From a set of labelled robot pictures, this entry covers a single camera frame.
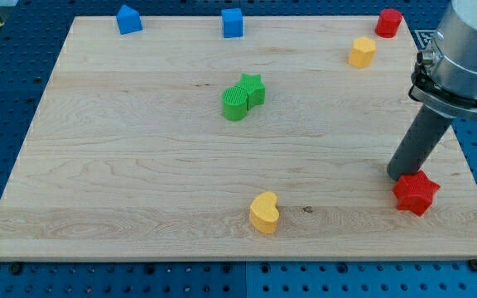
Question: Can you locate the wooden board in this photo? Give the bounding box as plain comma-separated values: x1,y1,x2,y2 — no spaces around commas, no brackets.
0,16,477,262

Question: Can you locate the red cylinder block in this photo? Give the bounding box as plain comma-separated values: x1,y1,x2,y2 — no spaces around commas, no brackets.
375,8,403,38

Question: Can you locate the black board screw left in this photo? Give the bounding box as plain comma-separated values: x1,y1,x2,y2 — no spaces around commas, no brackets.
8,262,22,276

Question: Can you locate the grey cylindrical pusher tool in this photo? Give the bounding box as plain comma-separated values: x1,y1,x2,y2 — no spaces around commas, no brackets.
387,105,453,180

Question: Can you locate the blue pentagon block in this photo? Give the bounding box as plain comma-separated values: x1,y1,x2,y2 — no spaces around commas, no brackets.
116,4,142,35

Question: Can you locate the black white marker tag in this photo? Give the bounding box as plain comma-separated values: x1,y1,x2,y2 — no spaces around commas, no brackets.
412,29,435,50

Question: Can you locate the black board screw right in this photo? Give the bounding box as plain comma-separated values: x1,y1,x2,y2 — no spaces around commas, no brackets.
468,259,477,272

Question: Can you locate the yellow hexagon block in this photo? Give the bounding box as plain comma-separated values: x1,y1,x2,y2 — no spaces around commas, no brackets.
348,36,377,68

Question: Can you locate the green star block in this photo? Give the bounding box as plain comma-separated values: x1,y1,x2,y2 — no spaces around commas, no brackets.
236,74,266,110

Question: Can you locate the blue cube block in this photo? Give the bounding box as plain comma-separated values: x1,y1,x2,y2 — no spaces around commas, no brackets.
221,8,243,38

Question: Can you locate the black board screw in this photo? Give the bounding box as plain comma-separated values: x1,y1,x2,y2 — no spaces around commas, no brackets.
468,259,477,272
8,262,22,276

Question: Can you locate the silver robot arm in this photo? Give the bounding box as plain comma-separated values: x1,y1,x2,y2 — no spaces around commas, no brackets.
409,0,477,122

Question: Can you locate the red star block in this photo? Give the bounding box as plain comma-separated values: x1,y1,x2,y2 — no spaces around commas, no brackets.
393,171,441,216

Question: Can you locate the green circle block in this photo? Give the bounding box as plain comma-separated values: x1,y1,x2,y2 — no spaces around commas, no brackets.
222,86,248,121

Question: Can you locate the yellow heart block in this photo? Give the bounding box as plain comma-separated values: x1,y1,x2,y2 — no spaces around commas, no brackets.
249,191,280,234

